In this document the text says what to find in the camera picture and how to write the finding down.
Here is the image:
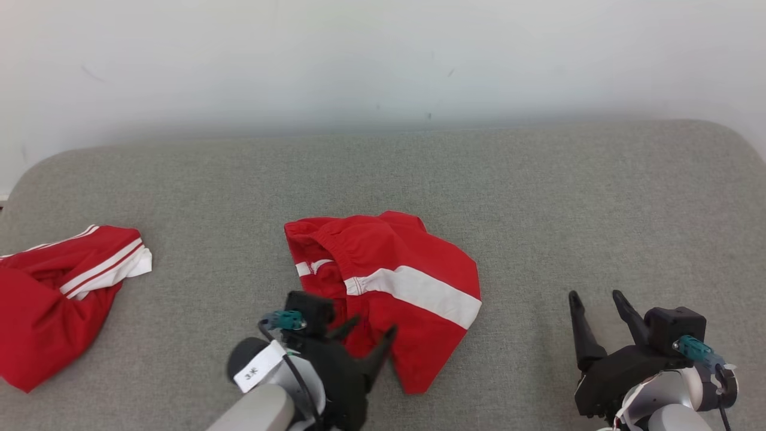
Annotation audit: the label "black cable teal connector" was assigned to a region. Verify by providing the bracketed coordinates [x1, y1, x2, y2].
[258, 309, 322, 427]
[673, 335, 740, 431]

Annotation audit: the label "white paper label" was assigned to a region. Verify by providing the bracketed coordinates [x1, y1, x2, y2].
[233, 339, 288, 394]

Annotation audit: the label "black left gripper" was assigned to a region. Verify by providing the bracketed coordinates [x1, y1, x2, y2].
[284, 315, 397, 431]

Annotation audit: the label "red jersey with white trim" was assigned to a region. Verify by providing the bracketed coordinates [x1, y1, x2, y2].
[0, 224, 153, 393]

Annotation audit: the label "black left cable teal connector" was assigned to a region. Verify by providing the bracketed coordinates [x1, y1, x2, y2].
[258, 309, 322, 427]

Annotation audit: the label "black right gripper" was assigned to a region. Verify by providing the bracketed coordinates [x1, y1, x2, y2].
[569, 291, 687, 418]

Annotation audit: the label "black right cable teal connector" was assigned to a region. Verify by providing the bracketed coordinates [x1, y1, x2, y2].
[673, 335, 740, 431]

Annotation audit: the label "red shorts with white stripe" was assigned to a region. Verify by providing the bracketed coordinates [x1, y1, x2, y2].
[284, 210, 483, 395]

